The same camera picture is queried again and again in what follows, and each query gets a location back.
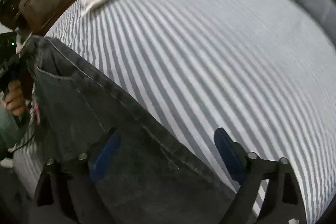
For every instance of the dark grey denim pants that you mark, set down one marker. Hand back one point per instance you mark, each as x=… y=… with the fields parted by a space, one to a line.
x=112 y=161

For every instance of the grey white striped bedsheet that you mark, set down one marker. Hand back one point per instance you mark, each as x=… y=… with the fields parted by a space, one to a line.
x=263 y=70

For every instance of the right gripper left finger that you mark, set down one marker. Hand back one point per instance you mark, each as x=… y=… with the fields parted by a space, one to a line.
x=66 y=191

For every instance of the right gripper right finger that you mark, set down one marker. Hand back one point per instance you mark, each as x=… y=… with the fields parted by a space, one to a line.
x=283 y=201

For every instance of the person's left hand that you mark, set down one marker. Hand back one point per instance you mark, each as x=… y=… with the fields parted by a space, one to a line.
x=14 y=100

